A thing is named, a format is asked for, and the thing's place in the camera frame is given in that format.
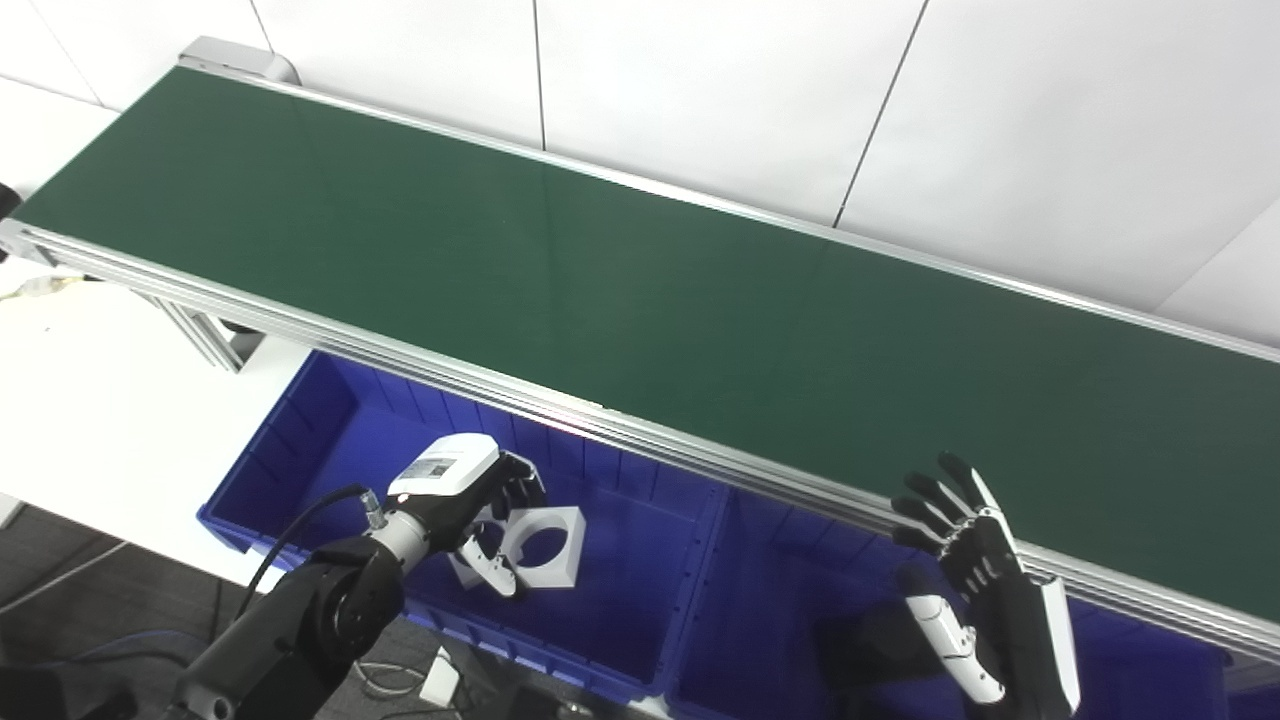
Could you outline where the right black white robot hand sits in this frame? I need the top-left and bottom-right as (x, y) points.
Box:
(890, 452), (1083, 720)

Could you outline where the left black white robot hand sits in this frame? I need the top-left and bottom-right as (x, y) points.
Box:
(385, 433), (548, 601)

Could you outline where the white square part round hole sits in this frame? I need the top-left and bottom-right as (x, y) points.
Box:
(447, 505), (586, 591)

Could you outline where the blue plastic bin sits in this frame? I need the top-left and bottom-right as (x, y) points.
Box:
(197, 348), (731, 706)
(665, 485), (1236, 720)

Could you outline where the green conveyor belt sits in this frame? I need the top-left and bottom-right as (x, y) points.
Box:
(0, 37), (1280, 666)

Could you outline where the aluminium conveyor leg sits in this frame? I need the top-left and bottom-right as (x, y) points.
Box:
(140, 295), (263, 373)

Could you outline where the white power adapter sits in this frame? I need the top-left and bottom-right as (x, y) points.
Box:
(418, 647), (461, 707)

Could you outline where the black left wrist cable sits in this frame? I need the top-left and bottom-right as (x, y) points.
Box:
(235, 484), (386, 621)

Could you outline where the white floor cable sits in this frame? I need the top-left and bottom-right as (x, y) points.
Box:
(355, 660), (431, 701)

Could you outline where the blue floor cable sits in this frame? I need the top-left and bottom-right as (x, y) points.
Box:
(70, 628), (221, 666)

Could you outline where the cable with yellow connector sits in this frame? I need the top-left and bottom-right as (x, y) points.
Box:
(0, 275), (101, 301)

